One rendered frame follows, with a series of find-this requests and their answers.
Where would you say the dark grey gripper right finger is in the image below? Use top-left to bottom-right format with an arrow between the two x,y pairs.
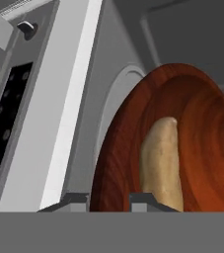
128,193 -> 181,213

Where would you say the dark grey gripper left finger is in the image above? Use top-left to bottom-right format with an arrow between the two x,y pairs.
37,193 -> 91,213

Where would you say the beige sweet potato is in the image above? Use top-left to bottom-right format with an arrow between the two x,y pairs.
139,116 -> 185,213

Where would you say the brown wooden bowl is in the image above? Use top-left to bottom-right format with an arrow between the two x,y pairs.
89,62 -> 224,213

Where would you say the white microwave turntable plate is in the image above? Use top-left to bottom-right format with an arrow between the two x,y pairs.
93,63 -> 147,172

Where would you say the grey microwave oven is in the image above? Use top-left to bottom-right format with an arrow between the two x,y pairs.
0,0 -> 224,213

